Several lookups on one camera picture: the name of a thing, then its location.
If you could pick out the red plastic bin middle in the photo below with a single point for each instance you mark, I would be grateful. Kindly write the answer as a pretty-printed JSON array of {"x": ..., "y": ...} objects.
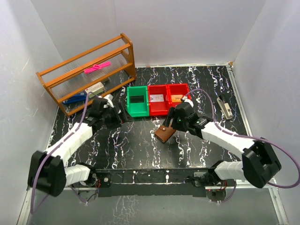
[{"x": 158, "y": 108}]

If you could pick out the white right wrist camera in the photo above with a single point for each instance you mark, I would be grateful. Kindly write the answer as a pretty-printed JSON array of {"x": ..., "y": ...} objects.
[{"x": 187, "y": 100}]

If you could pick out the green plastic bin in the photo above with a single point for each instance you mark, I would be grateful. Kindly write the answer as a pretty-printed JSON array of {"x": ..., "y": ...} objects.
[{"x": 137, "y": 101}]

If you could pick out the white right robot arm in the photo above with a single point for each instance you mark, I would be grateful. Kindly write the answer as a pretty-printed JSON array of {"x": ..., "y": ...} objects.
[{"x": 258, "y": 161}]

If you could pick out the pink plastic clip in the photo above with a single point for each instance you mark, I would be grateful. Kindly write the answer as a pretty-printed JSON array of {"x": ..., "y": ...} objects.
[{"x": 96, "y": 67}]

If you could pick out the white card in bin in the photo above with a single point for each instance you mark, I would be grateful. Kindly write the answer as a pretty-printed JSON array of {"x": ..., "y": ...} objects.
[{"x": 156, "y": 98}]

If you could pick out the blue stapler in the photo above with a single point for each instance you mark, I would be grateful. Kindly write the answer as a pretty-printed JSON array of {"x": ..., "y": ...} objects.
[{"x": 75, "y": 98}]

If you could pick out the brown leather card holder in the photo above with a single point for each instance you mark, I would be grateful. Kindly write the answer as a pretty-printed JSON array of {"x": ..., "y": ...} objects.
[{"x": 164, "y": 133}]

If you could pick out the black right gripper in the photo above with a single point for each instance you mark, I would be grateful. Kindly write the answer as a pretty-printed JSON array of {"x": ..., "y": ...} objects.
[{"x": 172, "y": 114}]

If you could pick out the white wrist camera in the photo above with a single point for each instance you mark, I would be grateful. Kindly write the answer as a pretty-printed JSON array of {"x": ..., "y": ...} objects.
[
  {"x": 187, "y": 100},
  {"x": 109, "y": 102}
]

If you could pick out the wooden shelf rack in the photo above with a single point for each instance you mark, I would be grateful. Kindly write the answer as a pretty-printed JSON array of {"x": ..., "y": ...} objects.
[{"x": 111, "y": 63}]

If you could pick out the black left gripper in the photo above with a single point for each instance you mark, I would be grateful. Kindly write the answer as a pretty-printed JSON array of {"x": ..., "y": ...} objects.
[{"x": 120, "y": 119}]

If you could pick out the red plastic bin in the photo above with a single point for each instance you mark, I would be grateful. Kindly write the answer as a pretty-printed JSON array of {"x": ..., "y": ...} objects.
[
  {"x": 175, "y": 89},
  {"x": 158, "y": 108}
]

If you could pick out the orange card in bin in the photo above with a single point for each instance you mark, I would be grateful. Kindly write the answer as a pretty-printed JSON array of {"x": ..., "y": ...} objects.
[{"x": 176, "y": 98}]

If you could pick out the red plastic bin right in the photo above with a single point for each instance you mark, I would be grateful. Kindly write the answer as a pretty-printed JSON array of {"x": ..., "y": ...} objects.
[{"x": 175, "y": 89}]

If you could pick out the grey metal stapler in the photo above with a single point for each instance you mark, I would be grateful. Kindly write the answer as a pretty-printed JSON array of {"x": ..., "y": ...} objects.
[{"x": 224, "y": 106}]

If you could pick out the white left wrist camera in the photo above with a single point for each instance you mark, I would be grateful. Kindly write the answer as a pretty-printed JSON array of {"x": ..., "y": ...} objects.
[{"x": 109, "y": 102}]

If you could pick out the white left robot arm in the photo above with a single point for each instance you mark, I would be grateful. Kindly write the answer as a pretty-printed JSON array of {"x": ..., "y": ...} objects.
[{"x": 49, "y": 172}]

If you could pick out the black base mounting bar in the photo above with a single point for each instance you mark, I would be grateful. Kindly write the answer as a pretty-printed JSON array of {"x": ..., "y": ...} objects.
[{"x": 147, "y": 182}]

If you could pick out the white red small box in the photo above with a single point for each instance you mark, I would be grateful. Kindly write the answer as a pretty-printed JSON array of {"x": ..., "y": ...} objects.
[{"x": 95, "y": 89}]

